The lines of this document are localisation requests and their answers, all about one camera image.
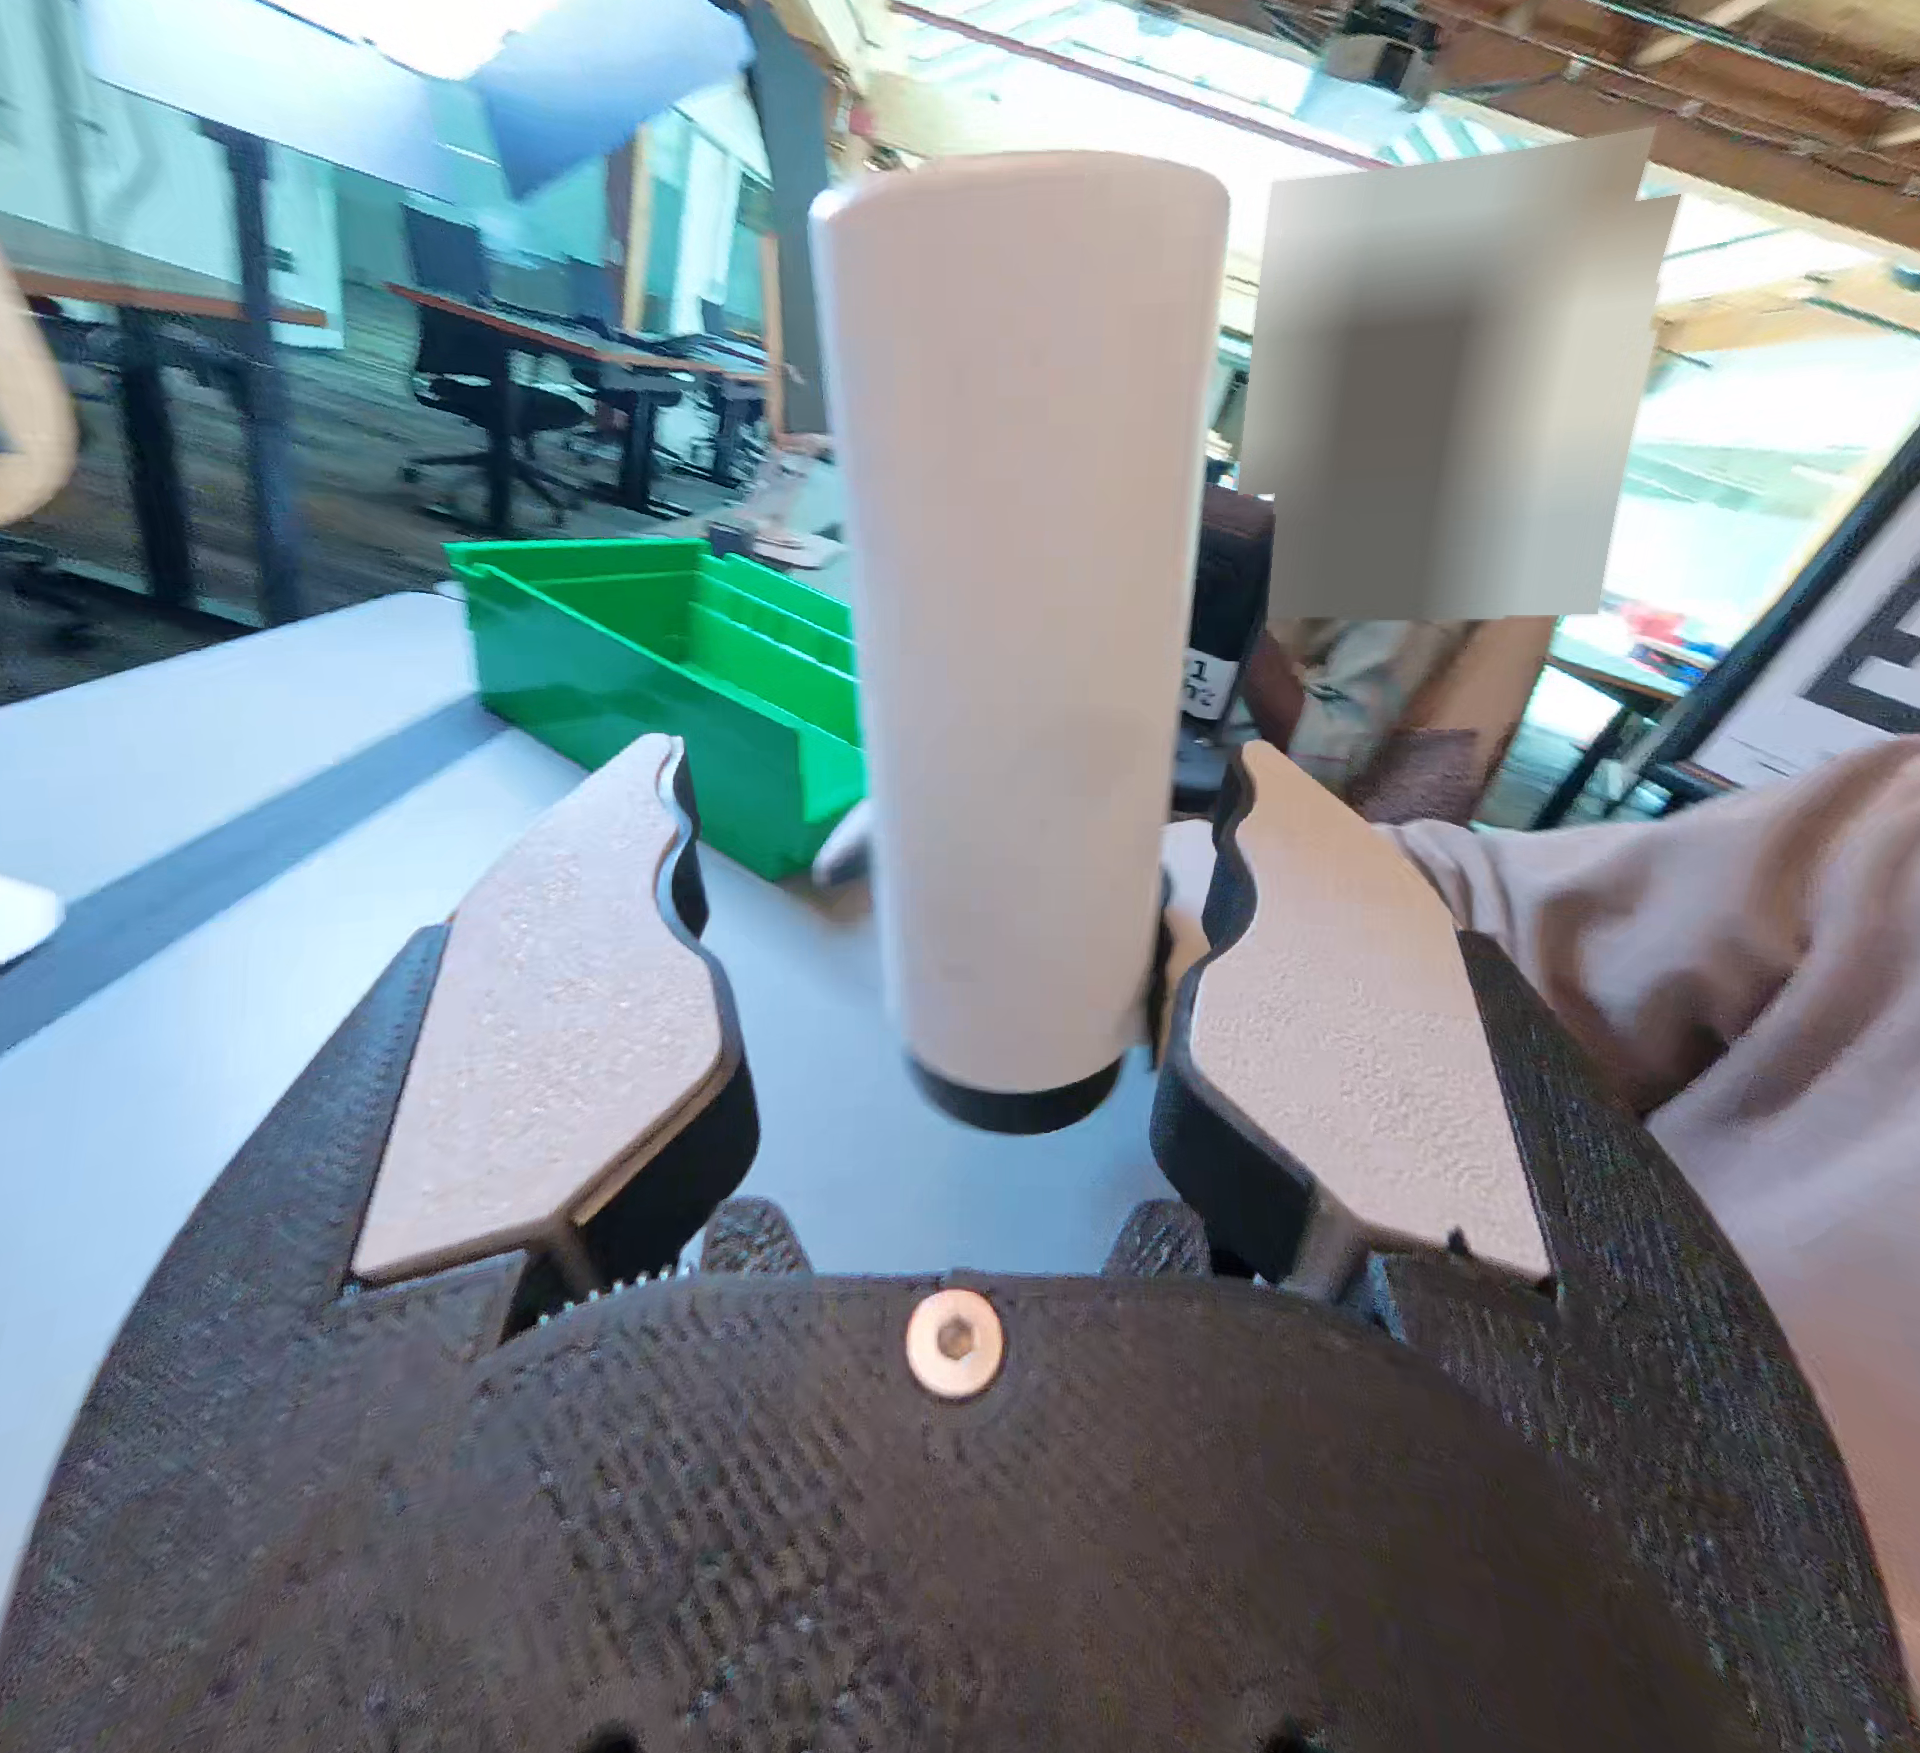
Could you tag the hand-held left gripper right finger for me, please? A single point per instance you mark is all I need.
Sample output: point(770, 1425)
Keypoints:
point(1349, 1033)

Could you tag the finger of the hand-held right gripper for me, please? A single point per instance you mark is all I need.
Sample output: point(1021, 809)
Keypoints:
point(1184, 885)
point(847, 853)

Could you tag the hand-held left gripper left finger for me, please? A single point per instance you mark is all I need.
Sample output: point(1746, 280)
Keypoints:
point(555, 1018)

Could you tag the white bottle with black cap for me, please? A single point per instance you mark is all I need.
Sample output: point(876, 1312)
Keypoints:
point(1021, 584)

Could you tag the person's beige sweater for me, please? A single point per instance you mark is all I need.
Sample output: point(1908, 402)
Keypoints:
point(1380, 673)

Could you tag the green plastic bin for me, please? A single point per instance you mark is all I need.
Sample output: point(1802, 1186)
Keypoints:
point(629, 688)

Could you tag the black office chair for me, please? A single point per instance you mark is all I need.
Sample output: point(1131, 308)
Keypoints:
point(624, 388)
point(450, 269)

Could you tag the wooden top office desk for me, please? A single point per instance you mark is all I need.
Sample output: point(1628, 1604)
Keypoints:
point(149, 292)
point(600, 351)

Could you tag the framed poster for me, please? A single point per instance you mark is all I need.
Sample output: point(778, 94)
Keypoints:
point(1860, 673)

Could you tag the black light stand pole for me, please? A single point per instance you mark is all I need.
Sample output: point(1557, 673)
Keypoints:
point(263, 358)

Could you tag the studio light panel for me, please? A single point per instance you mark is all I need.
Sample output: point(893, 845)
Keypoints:
point(600, 87)

